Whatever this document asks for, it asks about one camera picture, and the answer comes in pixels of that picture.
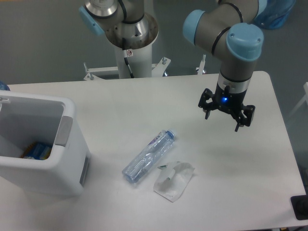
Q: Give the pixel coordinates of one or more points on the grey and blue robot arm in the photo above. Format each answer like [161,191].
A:
[227,33]

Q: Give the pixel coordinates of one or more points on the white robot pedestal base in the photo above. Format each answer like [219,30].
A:
[132,63]

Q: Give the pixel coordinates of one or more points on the clear plastic water bottle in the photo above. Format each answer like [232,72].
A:
[150,154]

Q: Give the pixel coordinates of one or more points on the blue packaging in trash can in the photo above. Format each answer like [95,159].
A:
[37,151]

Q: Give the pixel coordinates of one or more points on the white furniture leg right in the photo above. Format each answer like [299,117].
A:
[303,100]

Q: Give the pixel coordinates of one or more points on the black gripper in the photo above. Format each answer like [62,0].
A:
[230,103]

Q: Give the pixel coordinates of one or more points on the blue object at left edge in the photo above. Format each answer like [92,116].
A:
[4,86]

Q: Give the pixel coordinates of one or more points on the white trash can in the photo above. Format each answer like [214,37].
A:
[28,118]

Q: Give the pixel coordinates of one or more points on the white plastic pouch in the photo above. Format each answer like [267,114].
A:
[173,179]

